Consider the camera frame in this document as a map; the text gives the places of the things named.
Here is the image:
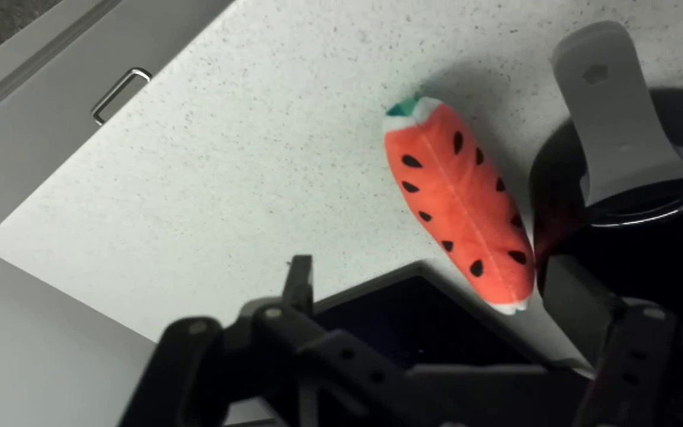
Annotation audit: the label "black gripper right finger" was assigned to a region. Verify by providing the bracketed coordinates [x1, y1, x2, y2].
[573, 295, 683, 427]

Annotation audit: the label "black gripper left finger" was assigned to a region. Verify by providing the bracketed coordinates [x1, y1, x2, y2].
[119, 251, 470, 427]

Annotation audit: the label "watermelon slice plush toy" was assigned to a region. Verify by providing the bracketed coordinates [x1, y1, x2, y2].
[381, 93, 538, 318]

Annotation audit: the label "kitchen base cabinets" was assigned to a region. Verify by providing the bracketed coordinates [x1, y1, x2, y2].
[0, 0, 238, 247]

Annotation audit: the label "black pot with grey handle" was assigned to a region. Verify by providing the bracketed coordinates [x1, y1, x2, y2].
[530, 20, 683, 334]

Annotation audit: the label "metal drawer handle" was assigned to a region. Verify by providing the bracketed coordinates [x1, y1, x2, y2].
[91, 67, 156, 128]

